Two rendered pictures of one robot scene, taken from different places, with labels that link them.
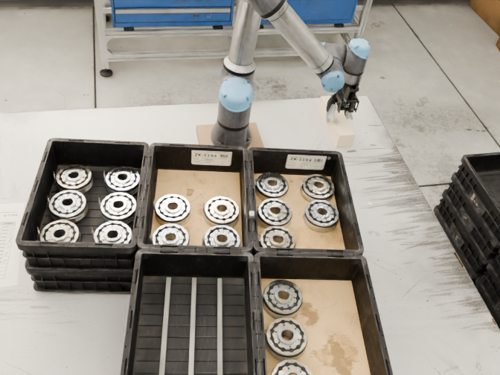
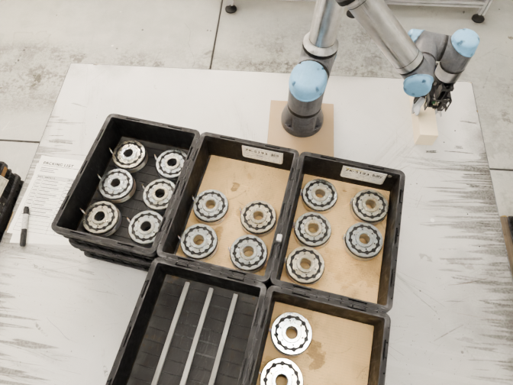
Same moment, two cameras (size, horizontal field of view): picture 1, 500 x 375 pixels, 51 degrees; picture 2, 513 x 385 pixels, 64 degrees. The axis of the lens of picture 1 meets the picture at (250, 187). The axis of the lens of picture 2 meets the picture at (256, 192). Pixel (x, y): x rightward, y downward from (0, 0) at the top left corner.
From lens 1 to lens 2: 0.60 m
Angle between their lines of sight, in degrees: 21
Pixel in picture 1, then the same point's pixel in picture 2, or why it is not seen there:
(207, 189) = (253, 186)
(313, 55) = (397, 54)
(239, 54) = (317, 35)
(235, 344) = (231, 370)
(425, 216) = (494, 248)
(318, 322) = (323, 367)
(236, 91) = (307, 79)
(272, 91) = not seen: hidden behind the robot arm
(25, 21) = not seen: outside the picture
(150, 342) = (153, 348)
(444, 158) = not seen: outside the picture
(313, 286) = (330, 324)
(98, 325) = (129, 301)
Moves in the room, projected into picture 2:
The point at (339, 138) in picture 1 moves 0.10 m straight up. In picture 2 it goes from (420, 137) to (430, 119)
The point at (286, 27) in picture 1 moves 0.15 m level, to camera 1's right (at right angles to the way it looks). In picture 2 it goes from (366, 18) to (427, 34)
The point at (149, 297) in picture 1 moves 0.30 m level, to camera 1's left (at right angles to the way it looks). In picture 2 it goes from (165, 299) to (71, 257)
